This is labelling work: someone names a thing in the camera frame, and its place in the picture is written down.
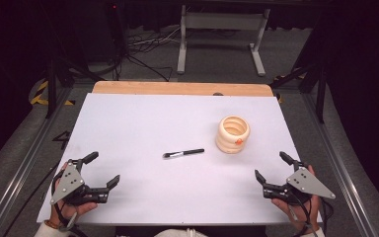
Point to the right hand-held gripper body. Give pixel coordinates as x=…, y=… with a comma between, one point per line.
x=304, y=185

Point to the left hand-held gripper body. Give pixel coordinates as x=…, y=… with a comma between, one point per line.
x=68, y=181

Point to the cream ribbed holder cup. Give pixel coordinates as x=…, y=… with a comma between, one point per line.
x=233, y=138

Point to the black makeup brush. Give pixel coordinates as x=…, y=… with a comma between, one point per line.
x=184, y=153

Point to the person's right hand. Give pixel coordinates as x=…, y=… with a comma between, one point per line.
x=301, y=210

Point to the person's left hand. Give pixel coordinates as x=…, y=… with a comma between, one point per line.
x=75, y=210

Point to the yellow black floor tape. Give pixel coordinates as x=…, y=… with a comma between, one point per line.
x=39, y=94

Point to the person's white clothing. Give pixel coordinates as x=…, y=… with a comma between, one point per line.
x=181, y=233

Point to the black tower with red light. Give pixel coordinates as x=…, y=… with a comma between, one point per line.
x=116, y=26

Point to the grey metal stand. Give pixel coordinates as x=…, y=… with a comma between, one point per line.
x=222, y=21

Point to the aluminium floor rail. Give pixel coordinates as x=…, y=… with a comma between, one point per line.
x=19, y=171
x=339, y=164

